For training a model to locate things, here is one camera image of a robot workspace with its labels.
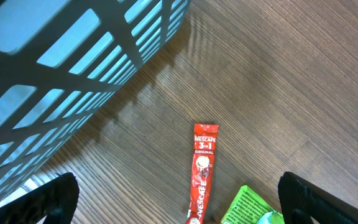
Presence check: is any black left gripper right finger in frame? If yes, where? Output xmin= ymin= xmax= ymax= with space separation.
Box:
xmin=278 ymin=172 xmax=358 ymax=224

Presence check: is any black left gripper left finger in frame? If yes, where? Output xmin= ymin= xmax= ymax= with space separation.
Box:
xmin=0 ymin=172 xmax=80 ymax=224

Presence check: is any light blue snack packet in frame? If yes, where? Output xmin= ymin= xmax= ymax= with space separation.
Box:
xmin=256 ymin=211 xmax=285 ymax=224

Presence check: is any green snack bag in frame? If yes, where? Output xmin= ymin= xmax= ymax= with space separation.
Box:
xmin=220 ymin=185 xmax=274 ymax=224

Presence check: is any red Nescafe coffee stick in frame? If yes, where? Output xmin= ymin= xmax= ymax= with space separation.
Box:
xmin=185 ymin=123 xmax=219 ymax=224

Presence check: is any grey plastic basket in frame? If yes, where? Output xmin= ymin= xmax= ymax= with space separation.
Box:
xmin=0 ymin=0 xmax=191 ymax=201

